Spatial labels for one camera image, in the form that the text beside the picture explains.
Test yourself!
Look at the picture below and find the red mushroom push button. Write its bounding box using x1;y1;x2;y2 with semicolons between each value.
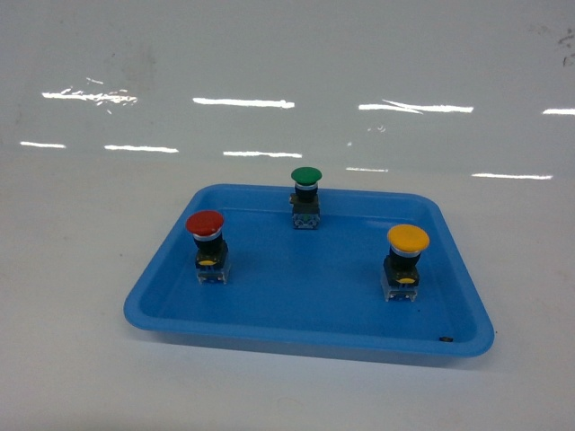
185;210;230;284

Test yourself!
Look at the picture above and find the yellow mushroom push button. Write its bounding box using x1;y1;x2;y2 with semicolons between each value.
381;224;430;302

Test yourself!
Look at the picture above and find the green mushroom push button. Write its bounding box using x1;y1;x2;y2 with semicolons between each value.
289;166;323;230

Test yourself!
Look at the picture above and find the blue plastic tray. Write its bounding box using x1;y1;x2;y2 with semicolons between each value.
124;184;494;362

